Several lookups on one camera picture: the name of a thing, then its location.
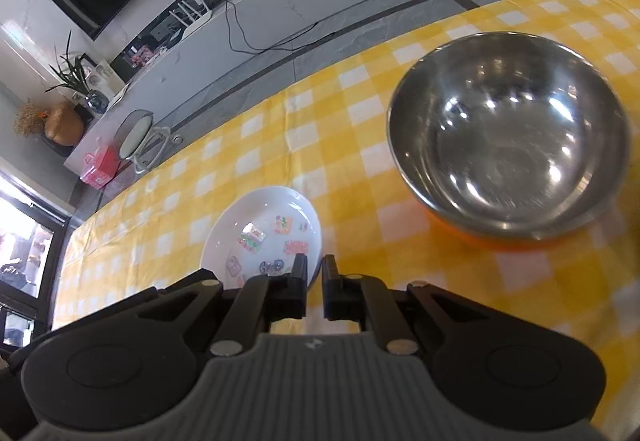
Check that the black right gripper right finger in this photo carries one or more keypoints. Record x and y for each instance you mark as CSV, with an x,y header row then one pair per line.
x,y
366,300

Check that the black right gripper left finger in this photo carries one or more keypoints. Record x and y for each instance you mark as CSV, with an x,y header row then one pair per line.
x,y
264,299

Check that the small white patterned dish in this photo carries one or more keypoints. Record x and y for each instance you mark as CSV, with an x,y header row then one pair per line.
x,y
260,234

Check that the orange steel bowl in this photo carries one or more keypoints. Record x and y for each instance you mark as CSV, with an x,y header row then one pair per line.
x,y
509,138

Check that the yellow white checkered tablecloth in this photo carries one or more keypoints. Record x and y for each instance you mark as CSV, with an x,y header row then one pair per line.
x,y
325,137

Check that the grey cushioned stool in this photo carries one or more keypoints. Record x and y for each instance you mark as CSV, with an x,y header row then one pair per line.
x,y
141,143

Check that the pink storage box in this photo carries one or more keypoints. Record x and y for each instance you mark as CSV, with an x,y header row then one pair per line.
x,y
100,167

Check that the orange round vase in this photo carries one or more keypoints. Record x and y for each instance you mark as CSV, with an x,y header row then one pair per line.
x,y
63,125

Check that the white wifi router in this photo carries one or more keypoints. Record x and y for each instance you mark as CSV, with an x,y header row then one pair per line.
x,y
192,15

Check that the glass vase with plant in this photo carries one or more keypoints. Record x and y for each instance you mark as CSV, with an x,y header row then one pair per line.
x,y
71,75

